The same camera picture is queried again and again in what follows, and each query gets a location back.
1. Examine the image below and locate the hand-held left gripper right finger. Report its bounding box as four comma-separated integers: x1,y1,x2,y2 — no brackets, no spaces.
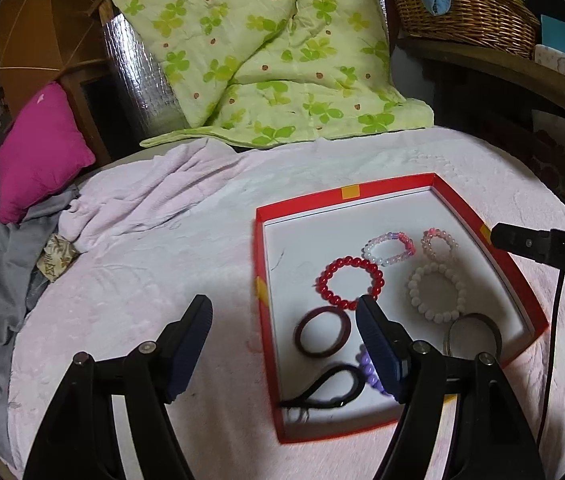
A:
356,294,545,480

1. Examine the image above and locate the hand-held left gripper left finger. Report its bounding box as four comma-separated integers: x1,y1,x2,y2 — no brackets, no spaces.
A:
22,294,213,480

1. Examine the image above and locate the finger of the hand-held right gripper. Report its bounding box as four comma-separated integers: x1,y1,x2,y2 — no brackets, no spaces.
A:
491,222,553,264

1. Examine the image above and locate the purple bead bracelet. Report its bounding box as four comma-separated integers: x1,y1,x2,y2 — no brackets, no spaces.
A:
355,342,394,399

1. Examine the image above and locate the dark red bangle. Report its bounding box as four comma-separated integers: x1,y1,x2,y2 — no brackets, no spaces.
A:
295,306,353,359

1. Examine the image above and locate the red bead bracelet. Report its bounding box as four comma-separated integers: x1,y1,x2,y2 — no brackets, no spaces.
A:
316,256,384,311

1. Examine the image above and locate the small pink bead bracelet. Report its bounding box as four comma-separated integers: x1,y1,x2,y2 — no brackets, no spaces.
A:
421,228,459,263

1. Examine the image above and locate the pink and white bead bracelet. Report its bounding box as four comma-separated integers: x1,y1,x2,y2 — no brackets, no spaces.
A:
362,231,417,267

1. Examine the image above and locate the red shallow box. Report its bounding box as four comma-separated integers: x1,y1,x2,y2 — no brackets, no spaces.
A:
252,172,549,445

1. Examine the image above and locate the dark metal bangle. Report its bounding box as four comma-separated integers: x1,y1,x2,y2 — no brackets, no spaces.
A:
443,312,504,361

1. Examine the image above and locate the pale pink blanket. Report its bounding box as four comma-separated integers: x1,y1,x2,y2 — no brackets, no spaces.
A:
7,127,565,480

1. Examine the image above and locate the beige patterned cloth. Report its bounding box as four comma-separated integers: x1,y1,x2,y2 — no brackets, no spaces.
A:
36,234,80,281

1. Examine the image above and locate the white printed box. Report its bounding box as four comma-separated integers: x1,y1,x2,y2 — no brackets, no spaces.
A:
533,44,565,86

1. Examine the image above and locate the wooden shelf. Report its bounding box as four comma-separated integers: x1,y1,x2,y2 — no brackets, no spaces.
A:
397,35,565,126

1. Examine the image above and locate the wicker basket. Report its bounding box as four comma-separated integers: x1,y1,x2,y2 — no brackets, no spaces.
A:
385,0,540,61

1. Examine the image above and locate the magenta pillow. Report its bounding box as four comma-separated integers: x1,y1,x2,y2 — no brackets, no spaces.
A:
0,82,97,225

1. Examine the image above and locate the silver foil mat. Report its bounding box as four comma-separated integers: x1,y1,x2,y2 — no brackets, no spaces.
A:
102,10,188,136

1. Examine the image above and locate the green clover quilt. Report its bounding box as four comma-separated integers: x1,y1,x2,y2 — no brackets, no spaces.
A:
105,0,435,150

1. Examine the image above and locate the wooden chair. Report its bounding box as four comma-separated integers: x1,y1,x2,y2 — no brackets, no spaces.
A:
0,0,113,166

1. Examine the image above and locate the black hair tie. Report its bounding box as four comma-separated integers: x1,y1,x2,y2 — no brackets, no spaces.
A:
280,364,366,423

